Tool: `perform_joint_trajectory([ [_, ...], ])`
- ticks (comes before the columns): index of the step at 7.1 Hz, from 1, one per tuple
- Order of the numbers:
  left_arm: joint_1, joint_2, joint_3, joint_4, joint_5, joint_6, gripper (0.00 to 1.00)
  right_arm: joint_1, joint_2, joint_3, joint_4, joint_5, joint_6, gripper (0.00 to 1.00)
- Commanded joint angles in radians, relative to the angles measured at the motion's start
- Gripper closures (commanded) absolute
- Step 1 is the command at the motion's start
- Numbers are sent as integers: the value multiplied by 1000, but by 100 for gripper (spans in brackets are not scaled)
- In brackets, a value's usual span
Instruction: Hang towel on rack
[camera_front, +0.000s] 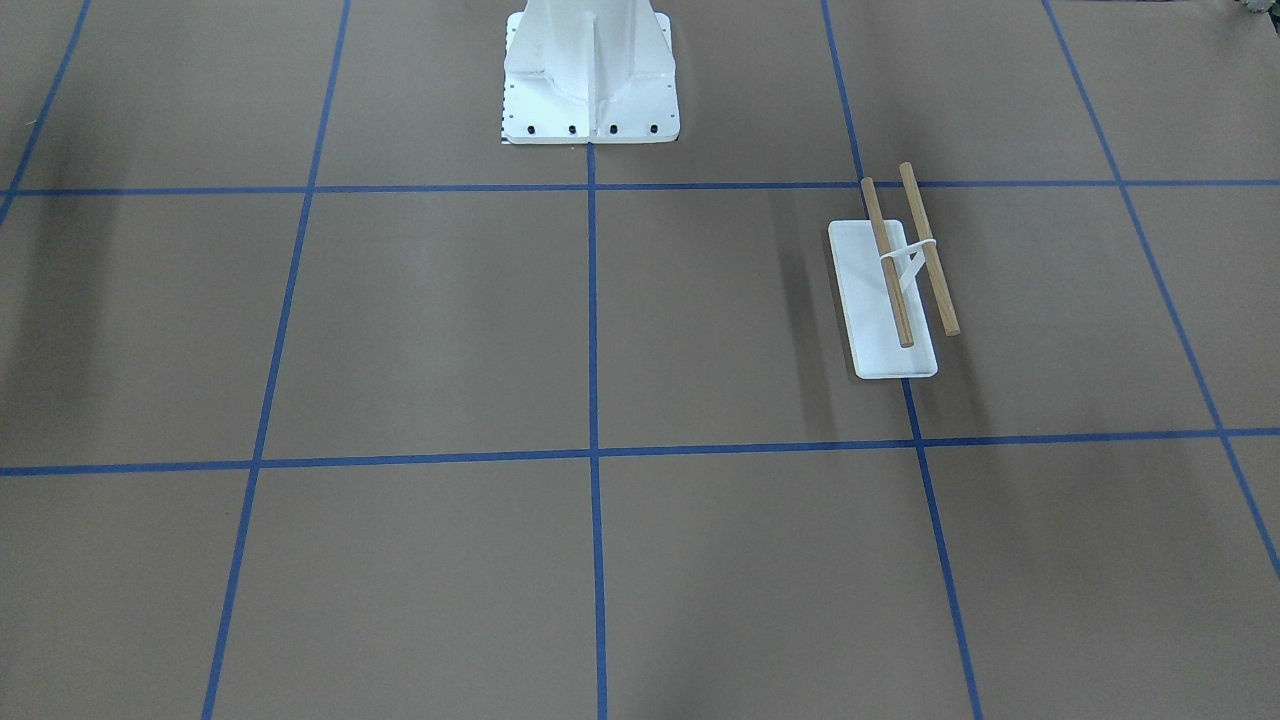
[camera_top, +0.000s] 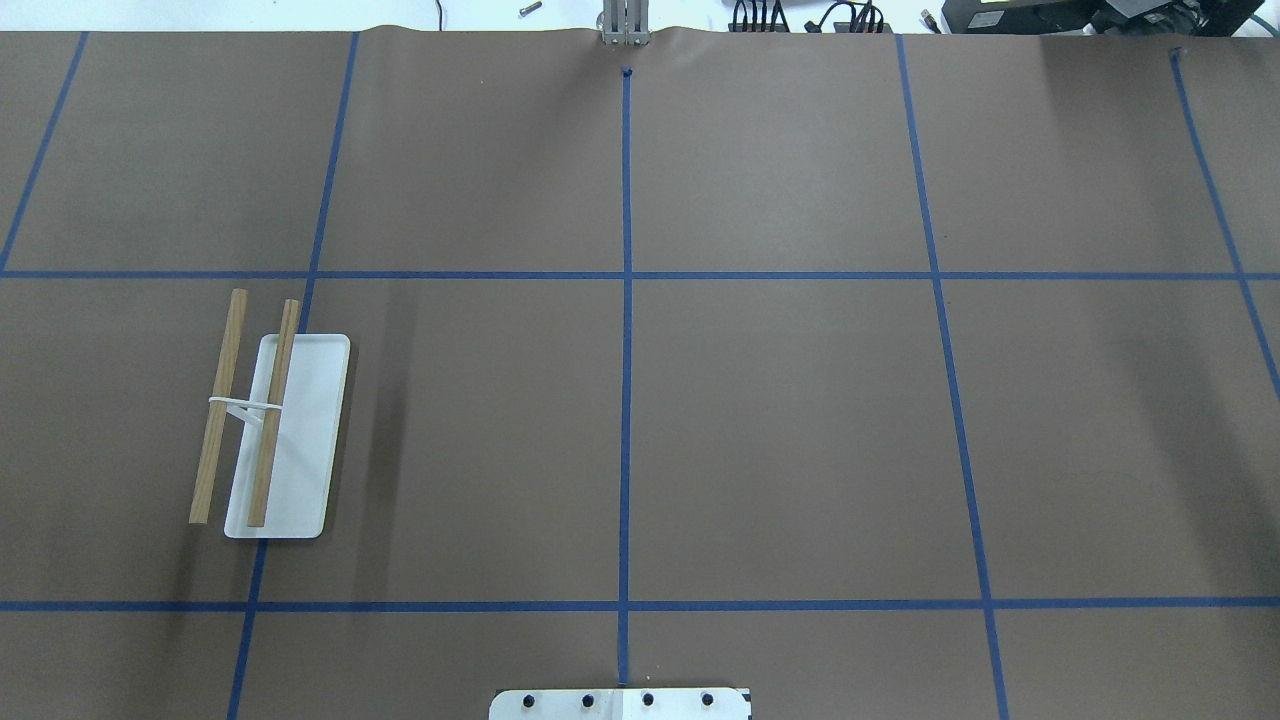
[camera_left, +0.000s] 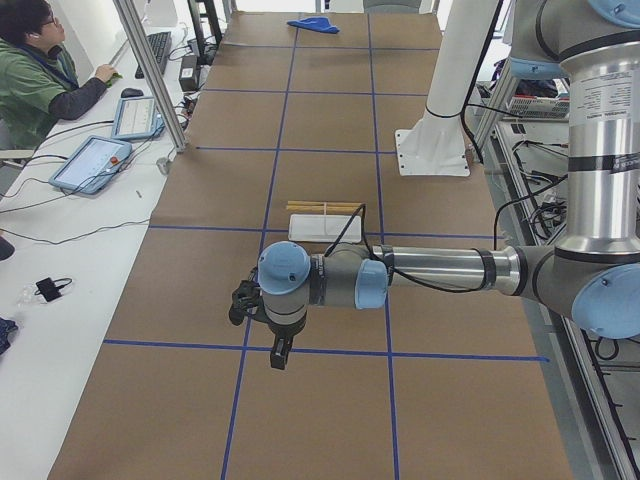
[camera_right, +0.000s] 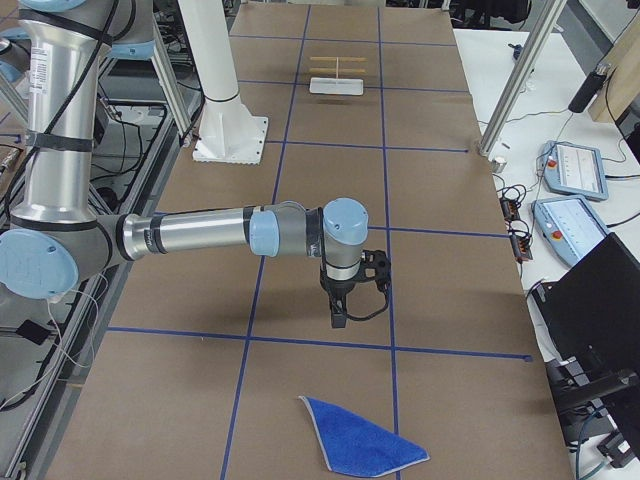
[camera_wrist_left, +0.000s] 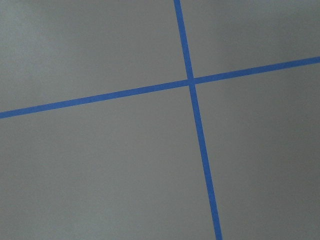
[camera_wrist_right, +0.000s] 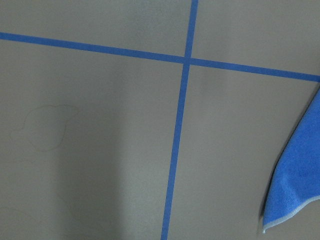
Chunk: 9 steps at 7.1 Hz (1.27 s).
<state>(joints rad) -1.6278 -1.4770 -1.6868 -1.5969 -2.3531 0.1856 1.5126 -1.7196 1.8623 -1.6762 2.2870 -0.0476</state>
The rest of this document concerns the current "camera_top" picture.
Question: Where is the white wooden towel rack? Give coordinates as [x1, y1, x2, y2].
[188, 288, 352, 541]

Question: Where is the brown paper table cover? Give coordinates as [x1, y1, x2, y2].
[3, 27, 1277, 719]

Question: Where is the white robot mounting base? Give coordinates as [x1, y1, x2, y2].
[488, 687, 753, 719]

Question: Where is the black power strip with plugs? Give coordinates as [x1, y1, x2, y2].
[722, 1, 893, 35]

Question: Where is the black equipment box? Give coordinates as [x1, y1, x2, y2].
[941, 1, 1263, 37]

